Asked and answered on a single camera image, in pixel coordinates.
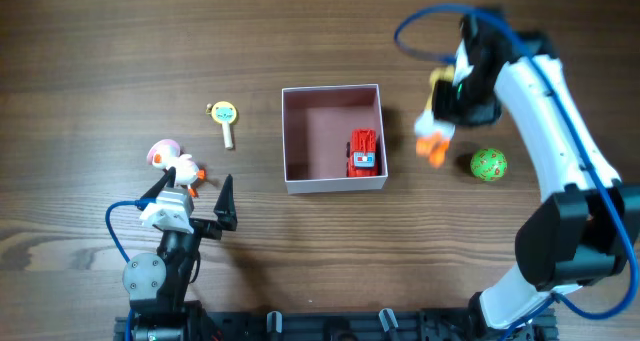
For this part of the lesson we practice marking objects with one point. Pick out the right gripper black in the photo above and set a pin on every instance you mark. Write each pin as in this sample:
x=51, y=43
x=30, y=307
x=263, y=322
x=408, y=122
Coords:
x=451, y=102

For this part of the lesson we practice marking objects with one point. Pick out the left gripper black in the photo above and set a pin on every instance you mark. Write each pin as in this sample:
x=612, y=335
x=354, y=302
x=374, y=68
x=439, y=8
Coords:
x=203, y=226

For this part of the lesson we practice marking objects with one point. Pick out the white yellow plush duck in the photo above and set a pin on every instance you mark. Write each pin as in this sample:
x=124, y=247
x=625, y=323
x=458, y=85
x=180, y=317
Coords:
x=433, y=137

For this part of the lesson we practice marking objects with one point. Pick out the red toy fire truck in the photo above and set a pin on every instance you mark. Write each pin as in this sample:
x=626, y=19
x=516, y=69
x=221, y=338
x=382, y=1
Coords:
x=362, y=153

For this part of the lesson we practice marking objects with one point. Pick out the pink cardboard box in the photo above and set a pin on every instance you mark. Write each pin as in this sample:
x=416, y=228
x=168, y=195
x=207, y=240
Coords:
x=317, y=125

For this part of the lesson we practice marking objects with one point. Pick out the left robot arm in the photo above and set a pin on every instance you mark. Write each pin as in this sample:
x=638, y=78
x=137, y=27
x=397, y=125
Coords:
x=157, y=282

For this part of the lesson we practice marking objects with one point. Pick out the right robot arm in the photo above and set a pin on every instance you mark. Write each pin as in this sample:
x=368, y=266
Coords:
x=587, y=223

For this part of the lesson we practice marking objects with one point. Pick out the pink white duck figurine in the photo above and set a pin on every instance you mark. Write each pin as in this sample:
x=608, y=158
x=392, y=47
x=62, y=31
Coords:
x=166, y=154

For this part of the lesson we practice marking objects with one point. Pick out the green patterned ball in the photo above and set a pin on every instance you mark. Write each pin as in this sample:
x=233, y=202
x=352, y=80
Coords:
x=488, y=164

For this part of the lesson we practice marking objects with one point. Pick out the yellow wooden rattle toy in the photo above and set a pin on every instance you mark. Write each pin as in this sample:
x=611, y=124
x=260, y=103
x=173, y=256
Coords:
x=225, y=114

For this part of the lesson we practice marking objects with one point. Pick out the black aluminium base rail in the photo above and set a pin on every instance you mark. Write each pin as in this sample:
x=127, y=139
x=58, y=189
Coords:
x=425, y=324

